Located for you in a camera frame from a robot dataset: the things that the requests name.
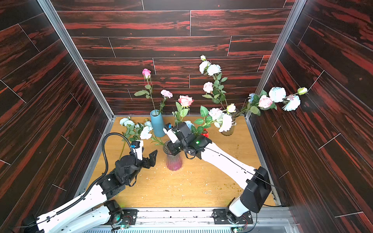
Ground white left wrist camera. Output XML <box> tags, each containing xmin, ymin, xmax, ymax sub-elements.
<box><xmin>131</xmin><ymin>140</ymin><xmax>144</xmax><ymax>161</ymax></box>

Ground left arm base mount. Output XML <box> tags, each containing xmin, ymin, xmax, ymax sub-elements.
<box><xmin>104</xmin><ymin>200</ymin><xmax>139</xmax><ymax>226</ymax></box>

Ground teal ceramic vase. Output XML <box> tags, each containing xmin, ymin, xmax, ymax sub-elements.
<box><xmin>150</xmin><ymin>110</ymin><xmax>165</xmax><ymax>137</ymax></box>

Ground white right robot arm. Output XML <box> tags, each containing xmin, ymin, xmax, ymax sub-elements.
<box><xmin>163</xmin><ymin>122</ymin><xmax>272</xmax><ymax>217</ymax></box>

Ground red rose flower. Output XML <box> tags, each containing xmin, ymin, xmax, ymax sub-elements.
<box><xmin>201</xmin><ymin>129</ymin><xmax>209</xmax><ymax>138</ymax></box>

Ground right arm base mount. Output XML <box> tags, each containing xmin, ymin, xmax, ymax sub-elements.
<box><xmin>212</xmin><ymin>208</ymin><xmax>254</xmax><ymax>225</ymax></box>

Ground blue pink glass vase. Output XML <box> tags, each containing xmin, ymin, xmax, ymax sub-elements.
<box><xmin>163</xmin><ymin>140</ymin><xmax>183</xmax><ymax>171</ymax></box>

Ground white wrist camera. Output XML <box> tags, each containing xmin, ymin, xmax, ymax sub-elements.
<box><xmin>131</xmin><ymin>140</ymin><xmax>144</xmax><ymax>161</ymax></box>
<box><xmin>163</xmin><ymin>123</ymin><xmax>178</xmax><ymax>143</ymax></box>

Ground pink rose bud stem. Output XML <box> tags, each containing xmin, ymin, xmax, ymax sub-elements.
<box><xmin>134</xmin><ymin>69</ymin><xmax>156</xmax><ymax>110</ymax></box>

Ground blue pink flower spray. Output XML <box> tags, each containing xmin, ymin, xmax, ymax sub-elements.
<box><xmin>240</xmin><ymin>87</ymin><xmax>308</xmax><ymax>116</ymax></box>

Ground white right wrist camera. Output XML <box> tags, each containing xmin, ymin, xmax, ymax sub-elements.
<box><xmin>163</xmin><ymin>123</ymin><xmax>178</xmax><ymax>143</ymax></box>

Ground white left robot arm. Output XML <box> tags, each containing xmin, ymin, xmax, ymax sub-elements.
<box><xmin>22</xmin><ymin>150</ymin><xmax>157</xmax><ymax>233</ymax></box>

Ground pink carnation flower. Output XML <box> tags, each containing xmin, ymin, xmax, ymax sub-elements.
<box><xmin>159</xmin><ymin>89</ymin><xmax>173</xmax><ymax>114</ymax></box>

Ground black coiled left cable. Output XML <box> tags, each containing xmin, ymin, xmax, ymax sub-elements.
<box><xmin>55</xmin><ymin>132</ymin><xmax>136</xmax><ymax>216</ymax></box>

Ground blue carnation flower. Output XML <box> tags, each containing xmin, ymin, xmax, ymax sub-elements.
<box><xmin>185</xmin><ymin>120</ymin><xmax>194</xmax><ymax>130</ymax></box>

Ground small blue flower sprig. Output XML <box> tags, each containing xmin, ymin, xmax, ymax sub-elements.
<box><xmin>119</xmin><ymin>116</ymin><xmax>164</xmax><ymax>146</ymax></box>

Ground pink rose leafy stem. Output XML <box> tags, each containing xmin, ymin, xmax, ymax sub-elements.
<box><xmin>173</xmin><ymin>95</ymin><xmax>194</xmax><ymax>125</ymax></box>

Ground clear ribbed glass vase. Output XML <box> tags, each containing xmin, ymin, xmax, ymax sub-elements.
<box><xmin>219</xmin><ymin>113</ymin><xmax>237</xmax><ymax>136</ymax></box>

